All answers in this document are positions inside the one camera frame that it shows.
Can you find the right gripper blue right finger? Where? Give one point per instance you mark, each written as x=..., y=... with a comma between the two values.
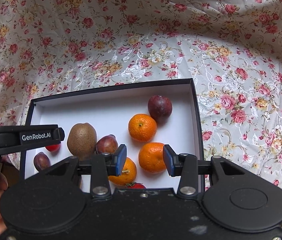
x=184, y=166

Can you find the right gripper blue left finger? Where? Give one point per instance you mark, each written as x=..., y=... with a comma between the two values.
x=105, y=165

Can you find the purple plum front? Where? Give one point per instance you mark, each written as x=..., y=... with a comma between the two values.
x=107, y=144

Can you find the purple plum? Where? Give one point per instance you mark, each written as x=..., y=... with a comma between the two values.
x=107, y=144
x=159, y=107
x=41, y=161

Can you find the brown kiwi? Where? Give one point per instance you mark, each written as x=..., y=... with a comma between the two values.
x=82, y=141

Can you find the mandarin with stem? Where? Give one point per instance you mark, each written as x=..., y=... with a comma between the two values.
x=150, y=157

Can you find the red tomato front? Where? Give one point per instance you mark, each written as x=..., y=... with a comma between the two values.
x=135, y=185

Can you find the red tomato lone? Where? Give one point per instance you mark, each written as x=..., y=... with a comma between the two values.
x=53, y=148

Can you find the black white cardboard box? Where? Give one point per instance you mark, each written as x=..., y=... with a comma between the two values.
x=109, y=109

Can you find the floral tablecloth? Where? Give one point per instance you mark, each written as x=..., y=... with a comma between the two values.
x=232, y=49

